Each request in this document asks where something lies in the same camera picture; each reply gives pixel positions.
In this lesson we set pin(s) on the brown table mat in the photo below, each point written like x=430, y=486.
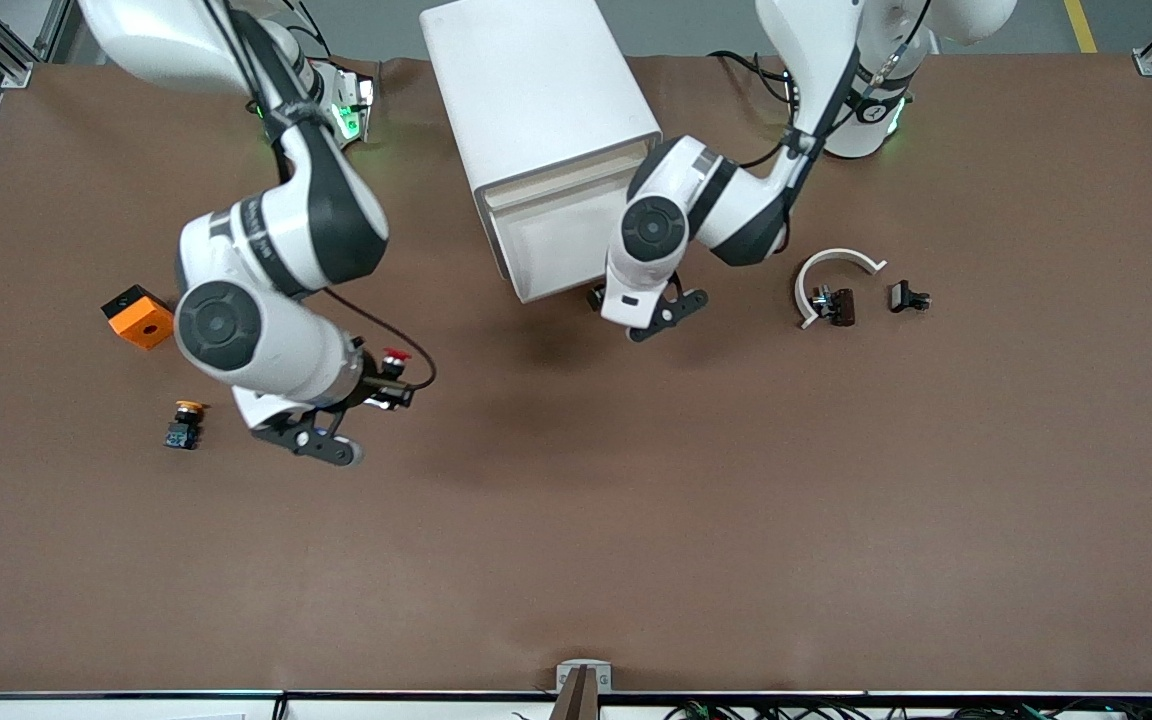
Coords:
x=576, y=500

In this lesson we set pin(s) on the red push button switch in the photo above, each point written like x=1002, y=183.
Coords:
x=396, y=356

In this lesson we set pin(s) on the orange black button enclosure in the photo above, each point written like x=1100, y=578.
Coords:
x=141, y=325

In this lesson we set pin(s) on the brown metal bar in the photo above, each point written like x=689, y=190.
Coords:
x=576, y=700

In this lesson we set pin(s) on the dark brown electrical component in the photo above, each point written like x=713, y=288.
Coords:
x=841, y=307

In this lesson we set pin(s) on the grey metal table bracket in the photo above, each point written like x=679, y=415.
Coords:
x=584, y=664

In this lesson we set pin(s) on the small black electrical component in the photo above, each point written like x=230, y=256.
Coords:
x=901, y=296

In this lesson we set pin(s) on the white curved plastic bracket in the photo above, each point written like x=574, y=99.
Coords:
x=836, y=253

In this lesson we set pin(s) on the yellow push button switch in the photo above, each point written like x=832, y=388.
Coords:
x=181, y=432

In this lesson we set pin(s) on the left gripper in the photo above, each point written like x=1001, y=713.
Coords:
x=597, y=296

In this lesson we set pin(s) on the yellow floor tape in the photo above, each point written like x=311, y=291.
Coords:
x=1082, y=25

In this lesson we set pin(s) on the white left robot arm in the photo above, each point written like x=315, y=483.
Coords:
x=736, y=200

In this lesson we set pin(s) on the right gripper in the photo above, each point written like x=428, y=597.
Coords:
x=373, y=384

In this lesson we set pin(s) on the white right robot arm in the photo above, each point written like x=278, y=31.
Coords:
x=266, y=350

